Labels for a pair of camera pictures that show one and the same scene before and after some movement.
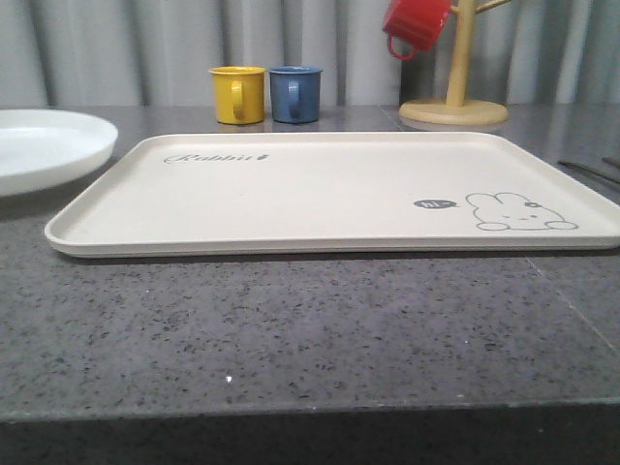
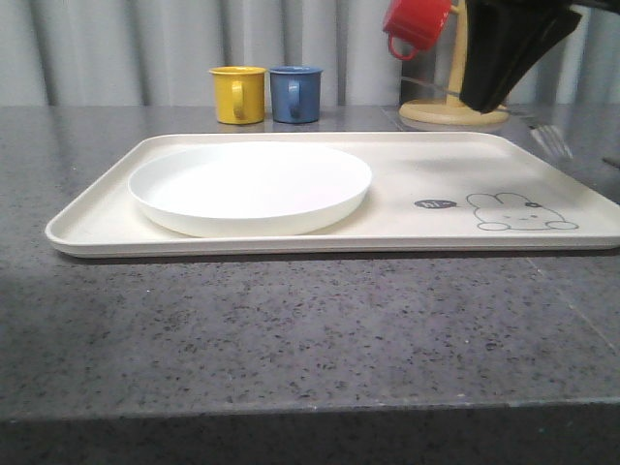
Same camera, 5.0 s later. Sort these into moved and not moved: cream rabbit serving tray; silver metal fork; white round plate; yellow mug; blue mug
Moved: silver metal fork; white round plate
Not moved: yellow mug; blue mug; cream rabbit serving tray
